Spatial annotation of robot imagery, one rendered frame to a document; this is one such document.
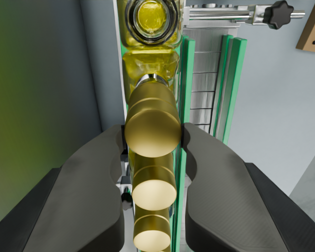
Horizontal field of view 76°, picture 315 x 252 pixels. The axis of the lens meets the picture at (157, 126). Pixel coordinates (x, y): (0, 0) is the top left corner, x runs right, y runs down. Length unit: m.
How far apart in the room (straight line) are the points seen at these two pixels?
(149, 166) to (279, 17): 0.22
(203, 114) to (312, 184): 1.95
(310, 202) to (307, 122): 1.81
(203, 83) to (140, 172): 0.29
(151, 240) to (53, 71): 0.22
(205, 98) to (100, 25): 0.29
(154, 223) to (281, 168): 0.67
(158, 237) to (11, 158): 0.14
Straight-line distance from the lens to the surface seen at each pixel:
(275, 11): 0.29
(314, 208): 2.61
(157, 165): 0.16
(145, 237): 0.20
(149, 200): 0.16
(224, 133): 0.38
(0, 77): 0.21
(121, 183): 0.43
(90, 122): 0.52
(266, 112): 0.66
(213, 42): 0.41
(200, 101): 0.43
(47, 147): 0.26
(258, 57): 0.59
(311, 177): 2.26
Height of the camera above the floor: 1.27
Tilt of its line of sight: 60 degrees down
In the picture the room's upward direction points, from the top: 176 degrees clockwise
